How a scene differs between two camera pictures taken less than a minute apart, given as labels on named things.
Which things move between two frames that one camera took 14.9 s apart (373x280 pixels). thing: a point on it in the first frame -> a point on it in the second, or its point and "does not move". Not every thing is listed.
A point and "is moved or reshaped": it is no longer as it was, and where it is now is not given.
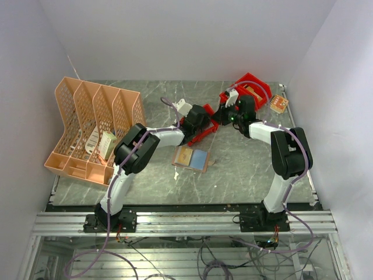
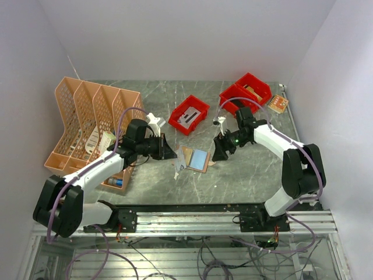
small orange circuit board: (278, 104) does not move
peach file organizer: (96, 118) does not move
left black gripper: (207, 120) -> (164, 151)
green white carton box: (107, 144) does not move
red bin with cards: (213, 129) is moved or reshaped
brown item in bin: (257, 95) does not move
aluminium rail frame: (184, 224) does not move
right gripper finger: (218, 117) -> (219, 153)
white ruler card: (92, 140) does not move
